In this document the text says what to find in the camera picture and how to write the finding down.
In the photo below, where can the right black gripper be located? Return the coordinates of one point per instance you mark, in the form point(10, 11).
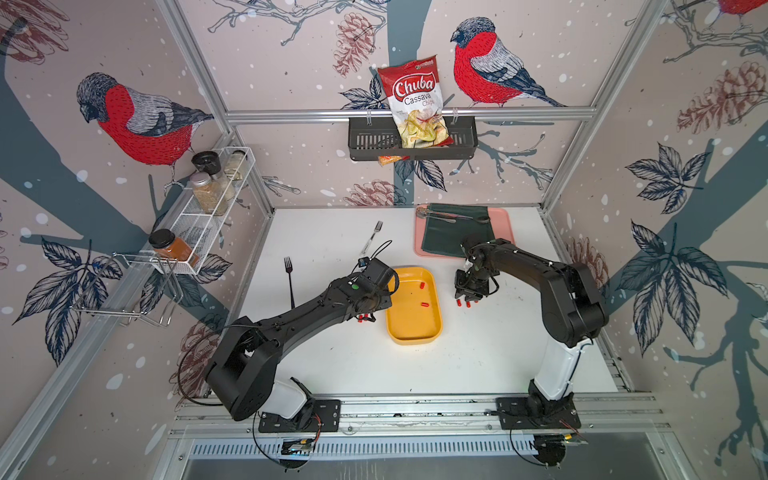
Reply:
point(465, 293)

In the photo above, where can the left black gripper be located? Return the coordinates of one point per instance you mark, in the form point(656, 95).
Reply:
point(387, 298)

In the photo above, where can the yellow plastic storage box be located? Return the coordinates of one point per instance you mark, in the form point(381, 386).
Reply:
point(408, 323)

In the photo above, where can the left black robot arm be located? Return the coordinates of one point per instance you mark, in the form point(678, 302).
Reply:
point(242, 369)

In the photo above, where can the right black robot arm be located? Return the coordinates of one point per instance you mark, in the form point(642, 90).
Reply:
point(572, 311)

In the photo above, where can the silver fork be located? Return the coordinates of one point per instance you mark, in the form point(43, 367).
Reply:
point(376, 230)

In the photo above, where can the dark green cloth napkin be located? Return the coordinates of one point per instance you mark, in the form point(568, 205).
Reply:
point(445, 238)

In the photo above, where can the pink plastic tray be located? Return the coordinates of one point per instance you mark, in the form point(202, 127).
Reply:
point(499, 220)

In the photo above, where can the black fork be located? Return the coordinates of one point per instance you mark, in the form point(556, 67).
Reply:
point(288, 266)

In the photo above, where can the iridescent metal spoon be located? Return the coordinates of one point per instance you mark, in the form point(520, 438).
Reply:
point(480, 220)

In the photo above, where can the small snack packet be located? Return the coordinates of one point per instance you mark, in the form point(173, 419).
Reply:
point(386, 160)

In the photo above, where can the clear spice jar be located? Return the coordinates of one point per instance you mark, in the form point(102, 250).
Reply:
point(236, 165)

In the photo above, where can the silver lid spice jar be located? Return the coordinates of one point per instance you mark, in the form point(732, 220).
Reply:
point(208, 193)

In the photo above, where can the red cassava chips bag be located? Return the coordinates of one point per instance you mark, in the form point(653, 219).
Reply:
point(415, 100)

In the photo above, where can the black lid spice jar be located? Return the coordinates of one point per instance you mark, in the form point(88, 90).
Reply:
point(209, 162)

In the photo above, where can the orange spice jar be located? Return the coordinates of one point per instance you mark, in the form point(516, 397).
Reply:
point(168, 245)

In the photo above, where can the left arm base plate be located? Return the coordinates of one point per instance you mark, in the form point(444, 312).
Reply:
point(316, 415)

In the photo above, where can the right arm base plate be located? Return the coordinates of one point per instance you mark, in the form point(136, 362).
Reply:
point(531, 413)

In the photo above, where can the black wall basket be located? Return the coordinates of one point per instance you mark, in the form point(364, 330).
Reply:
point(378, 137)

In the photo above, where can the white wire spice rack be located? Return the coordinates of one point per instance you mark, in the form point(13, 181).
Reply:
point(199, 230)

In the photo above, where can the chrome wire holder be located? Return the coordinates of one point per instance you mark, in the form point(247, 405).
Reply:
point(156, 302)

